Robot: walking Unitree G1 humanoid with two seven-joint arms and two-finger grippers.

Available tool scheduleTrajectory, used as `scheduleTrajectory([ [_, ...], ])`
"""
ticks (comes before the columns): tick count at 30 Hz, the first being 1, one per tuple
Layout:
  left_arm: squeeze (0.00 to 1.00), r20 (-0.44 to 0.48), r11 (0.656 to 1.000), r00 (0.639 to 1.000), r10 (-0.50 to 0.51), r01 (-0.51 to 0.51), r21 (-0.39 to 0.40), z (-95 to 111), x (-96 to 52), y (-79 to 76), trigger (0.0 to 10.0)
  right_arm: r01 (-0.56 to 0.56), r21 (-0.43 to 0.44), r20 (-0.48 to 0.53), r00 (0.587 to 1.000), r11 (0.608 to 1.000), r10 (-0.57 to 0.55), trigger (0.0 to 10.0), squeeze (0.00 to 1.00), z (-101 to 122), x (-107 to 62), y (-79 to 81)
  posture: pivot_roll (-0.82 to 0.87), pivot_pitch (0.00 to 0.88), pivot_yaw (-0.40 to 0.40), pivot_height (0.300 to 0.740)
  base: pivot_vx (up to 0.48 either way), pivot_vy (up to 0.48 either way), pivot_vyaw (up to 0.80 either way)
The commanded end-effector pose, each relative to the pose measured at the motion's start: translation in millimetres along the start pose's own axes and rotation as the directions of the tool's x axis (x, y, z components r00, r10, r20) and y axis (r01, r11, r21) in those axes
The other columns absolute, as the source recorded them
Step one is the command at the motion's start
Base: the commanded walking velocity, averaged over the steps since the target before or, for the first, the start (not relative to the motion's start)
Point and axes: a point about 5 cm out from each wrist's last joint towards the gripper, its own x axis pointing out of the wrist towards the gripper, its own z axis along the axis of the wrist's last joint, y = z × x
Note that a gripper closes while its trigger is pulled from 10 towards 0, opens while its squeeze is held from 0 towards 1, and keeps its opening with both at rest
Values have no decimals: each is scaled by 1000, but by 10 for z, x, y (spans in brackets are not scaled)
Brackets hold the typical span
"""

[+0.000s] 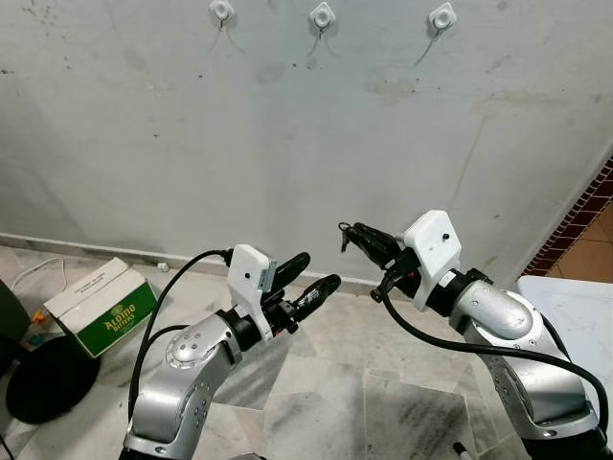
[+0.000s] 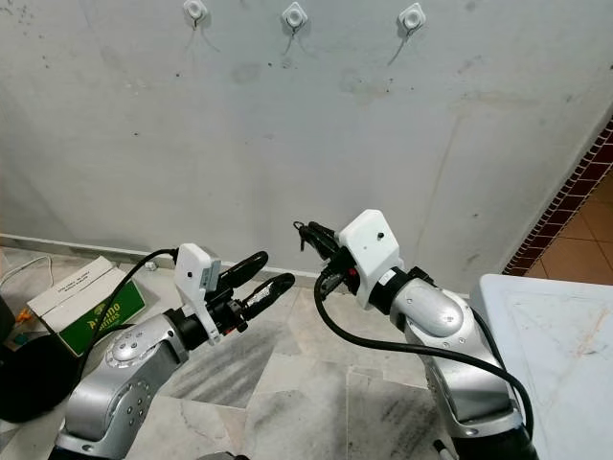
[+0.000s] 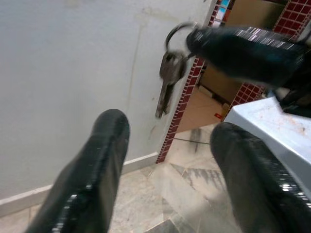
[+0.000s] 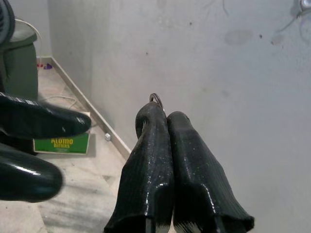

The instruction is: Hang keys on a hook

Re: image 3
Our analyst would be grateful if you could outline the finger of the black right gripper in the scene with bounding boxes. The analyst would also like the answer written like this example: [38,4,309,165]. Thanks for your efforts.
[185,26,300,51]
[191,35,305,86]

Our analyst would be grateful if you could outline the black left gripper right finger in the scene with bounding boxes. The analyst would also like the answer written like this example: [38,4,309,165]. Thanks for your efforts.
[209,122,311,233]

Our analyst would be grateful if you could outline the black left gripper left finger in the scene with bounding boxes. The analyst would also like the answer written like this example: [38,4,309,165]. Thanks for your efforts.
[24,108,131,233]

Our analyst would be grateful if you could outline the silver key bunch with rings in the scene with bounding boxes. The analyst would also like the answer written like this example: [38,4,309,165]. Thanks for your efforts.
[155,22,199,119]

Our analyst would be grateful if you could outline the large brown cardboard box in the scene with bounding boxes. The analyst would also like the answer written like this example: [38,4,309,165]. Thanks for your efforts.
[225,0,291,31]

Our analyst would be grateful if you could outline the white plastic table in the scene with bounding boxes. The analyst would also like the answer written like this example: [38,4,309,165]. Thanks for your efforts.
[223,96,311,195]

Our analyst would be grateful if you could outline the small brown carton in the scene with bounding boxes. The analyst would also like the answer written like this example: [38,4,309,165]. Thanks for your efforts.
[220,103,231,122]

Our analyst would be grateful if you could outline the white skirting board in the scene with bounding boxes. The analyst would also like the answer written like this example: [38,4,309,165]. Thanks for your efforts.
[0,151,160,218]

